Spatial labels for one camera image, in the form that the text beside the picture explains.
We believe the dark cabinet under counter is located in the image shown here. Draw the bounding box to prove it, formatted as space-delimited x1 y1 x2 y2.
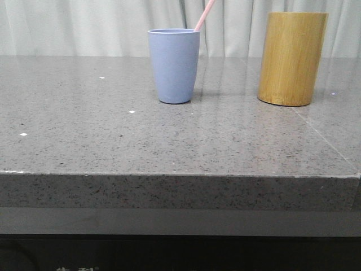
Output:
1 208 360 270

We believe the bamboo cylindrical holder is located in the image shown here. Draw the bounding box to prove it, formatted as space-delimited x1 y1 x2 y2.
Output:
257 12 328 107

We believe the blue plastic cup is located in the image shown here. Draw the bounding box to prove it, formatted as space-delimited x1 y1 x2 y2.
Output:
148 28 200 104

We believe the white curtain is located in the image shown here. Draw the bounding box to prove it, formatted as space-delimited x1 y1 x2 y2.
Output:
1 1 360 58

